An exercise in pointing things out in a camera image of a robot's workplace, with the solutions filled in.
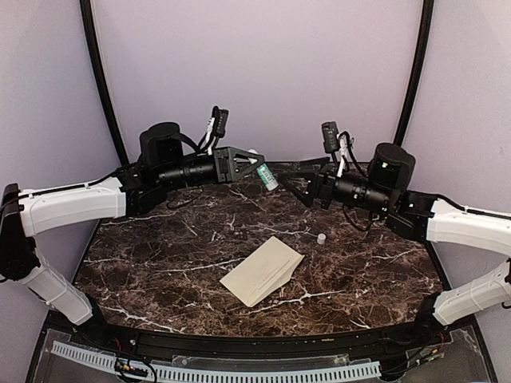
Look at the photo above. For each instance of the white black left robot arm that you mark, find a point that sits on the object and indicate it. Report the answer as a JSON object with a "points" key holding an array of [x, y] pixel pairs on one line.
{"points": [[169, 161]]}

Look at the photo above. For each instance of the cream paper envelope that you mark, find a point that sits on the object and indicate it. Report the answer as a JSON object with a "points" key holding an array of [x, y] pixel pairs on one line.
{"points": [[266, 269]]}

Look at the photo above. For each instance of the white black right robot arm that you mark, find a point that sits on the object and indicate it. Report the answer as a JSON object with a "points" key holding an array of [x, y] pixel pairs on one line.
{"points": [[421, 217]]}

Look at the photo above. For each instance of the black front rail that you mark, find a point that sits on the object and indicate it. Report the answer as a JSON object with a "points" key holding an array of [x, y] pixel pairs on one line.
{"points": [[387, 342]]}

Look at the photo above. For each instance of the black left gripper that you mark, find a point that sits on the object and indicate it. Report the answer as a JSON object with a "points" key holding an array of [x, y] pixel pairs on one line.
{"points": [[226, 161]]}

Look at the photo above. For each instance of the black right frame post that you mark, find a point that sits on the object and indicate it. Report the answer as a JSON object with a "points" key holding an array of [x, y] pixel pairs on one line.
{"points": [[415, 72]]}

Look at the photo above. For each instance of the green white glue stick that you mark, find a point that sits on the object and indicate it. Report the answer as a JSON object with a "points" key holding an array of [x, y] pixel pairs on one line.
{"points": [[267, 177]]}

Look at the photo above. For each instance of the white slotted cable duct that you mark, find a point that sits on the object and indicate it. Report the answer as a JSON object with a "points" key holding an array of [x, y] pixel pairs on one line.
{"points": [[194, 369]]}

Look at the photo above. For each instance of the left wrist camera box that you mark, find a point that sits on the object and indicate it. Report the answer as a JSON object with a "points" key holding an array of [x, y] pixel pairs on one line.
{"points": [[220, 121]]}

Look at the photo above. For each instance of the white glue stick cap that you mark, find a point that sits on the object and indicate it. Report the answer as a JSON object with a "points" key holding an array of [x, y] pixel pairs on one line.
{"points": [[321, 238]]}

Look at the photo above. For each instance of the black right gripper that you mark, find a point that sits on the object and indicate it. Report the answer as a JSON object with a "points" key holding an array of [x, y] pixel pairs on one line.
{"points": [[323, 182]]}

